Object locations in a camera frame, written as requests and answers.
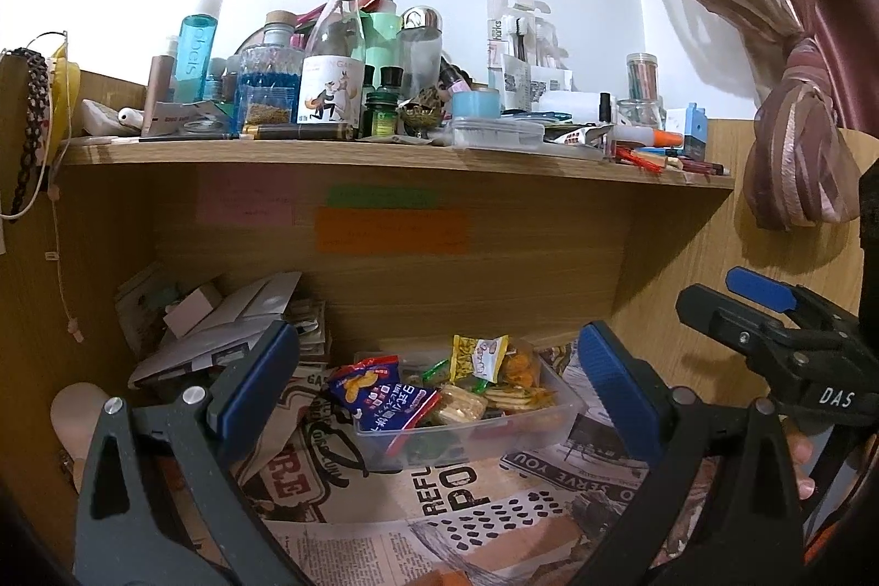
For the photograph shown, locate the clear bottle with silver cap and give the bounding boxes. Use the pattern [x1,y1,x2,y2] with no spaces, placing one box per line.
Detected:
[398,5,445,104]

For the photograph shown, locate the small green jar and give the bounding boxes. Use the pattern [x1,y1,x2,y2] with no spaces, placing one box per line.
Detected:
[361,66,403,138]

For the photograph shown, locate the tall blue liquid bottle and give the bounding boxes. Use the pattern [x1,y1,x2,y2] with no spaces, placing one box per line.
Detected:
[174,0,225,104]

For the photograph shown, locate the yellow plastic item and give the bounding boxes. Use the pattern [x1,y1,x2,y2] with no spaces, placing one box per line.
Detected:
[47,46,78,142]

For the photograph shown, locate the wooden shelf unit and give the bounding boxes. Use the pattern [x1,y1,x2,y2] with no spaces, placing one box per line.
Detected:
[0,54,866,560]

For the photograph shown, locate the toothbrush blister pack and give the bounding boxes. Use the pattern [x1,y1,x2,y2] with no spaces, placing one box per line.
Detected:
[486,0,572,93]

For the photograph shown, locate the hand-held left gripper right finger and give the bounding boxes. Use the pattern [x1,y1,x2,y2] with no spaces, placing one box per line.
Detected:
[566,321,804,586]

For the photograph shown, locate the red pens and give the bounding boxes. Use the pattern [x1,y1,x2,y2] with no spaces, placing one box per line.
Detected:
[613,145,666,176]

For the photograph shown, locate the clear cylinder of sticks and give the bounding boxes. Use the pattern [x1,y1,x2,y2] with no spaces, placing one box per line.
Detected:
[625,52,661,104]

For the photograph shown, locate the jar with wooden lid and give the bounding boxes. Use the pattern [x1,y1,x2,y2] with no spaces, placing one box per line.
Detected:
[263,10,298,49]

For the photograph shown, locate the blue white small box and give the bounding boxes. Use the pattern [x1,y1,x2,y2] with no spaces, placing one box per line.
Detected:
[682,101,710,163]

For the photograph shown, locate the orange snack packet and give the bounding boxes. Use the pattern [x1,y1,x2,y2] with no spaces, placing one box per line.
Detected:
[504,348,545,389]

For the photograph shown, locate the dark tube with gold end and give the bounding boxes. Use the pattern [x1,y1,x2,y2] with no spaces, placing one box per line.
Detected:
[239,122,356,143]

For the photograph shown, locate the clear rectangular plastic case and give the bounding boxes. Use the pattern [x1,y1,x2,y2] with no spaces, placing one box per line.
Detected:
[449,117,548,152]

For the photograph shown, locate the green sticky note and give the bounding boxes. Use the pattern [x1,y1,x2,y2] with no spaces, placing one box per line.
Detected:
[326,186,441,209]

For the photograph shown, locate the person's right hand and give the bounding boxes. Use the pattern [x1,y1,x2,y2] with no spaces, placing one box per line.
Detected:
[786,428,820,501]

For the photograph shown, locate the yellow snack packet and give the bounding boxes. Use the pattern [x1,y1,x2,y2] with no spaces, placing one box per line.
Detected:
[449,334,510,386]

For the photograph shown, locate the clear cracker packet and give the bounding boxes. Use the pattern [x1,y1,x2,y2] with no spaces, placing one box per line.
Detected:
[484,383,559,413]

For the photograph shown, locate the cream roll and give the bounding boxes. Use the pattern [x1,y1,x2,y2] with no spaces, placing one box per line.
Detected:
[51,381,112,494]

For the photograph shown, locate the white squeeze tube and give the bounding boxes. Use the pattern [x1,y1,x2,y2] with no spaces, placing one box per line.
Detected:
[116,101,231,138]

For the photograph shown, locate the thin cord with pink beads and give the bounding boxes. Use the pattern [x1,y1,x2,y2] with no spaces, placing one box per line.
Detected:
[42,191,85,345]

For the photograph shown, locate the pink striped curtain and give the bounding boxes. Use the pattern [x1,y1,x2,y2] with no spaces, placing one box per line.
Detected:
[610,0,879,231]

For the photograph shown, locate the fox label wine bottle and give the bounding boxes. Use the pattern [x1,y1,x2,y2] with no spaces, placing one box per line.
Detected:
[297,0,366,142]

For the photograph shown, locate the small glass jar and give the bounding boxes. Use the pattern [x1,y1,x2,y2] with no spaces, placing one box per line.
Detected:
[616,97,665,132]

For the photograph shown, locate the dark red pen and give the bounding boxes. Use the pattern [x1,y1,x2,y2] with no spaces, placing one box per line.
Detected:
[676,158,733,177]

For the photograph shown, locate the light green pump bottle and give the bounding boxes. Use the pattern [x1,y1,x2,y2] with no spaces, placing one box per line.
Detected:
[360,0,405,94]

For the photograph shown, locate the orange sticky note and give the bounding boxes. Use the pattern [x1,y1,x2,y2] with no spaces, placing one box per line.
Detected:
[314,208,471,254]

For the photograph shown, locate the black lace headband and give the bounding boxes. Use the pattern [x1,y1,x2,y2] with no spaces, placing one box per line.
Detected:
[0,46,54,221]

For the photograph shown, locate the rose gold tube bottle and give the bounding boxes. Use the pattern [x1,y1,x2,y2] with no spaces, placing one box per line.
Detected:
[143,52,177,138]

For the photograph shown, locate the pile of papers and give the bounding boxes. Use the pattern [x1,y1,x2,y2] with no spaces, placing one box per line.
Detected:
[115,269,332,391]

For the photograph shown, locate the small white cardboard box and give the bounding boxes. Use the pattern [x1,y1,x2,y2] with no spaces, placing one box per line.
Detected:
[163,284,222,338]

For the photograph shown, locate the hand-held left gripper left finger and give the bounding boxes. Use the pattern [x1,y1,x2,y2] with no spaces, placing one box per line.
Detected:
[72,318,317,586]

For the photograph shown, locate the clear plastic container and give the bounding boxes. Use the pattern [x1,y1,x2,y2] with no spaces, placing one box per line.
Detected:
[352,345,586,476]

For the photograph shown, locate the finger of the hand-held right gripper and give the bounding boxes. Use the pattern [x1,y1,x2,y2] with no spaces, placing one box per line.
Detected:
[726,266,859,333]
[676,284,791,357]

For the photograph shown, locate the blue snack packet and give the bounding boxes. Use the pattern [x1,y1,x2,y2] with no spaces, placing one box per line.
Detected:
[326,354,442,437]

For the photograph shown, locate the pink sticky note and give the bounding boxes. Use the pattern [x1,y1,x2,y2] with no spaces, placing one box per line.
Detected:
[197,170,295,226]

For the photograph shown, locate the light blue round jar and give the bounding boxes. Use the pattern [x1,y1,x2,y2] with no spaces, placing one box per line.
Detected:
[450,88,502,121]

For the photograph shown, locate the square glass blue liquid bottle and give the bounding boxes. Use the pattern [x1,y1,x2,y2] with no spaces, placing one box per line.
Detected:
[237,43,304,138]

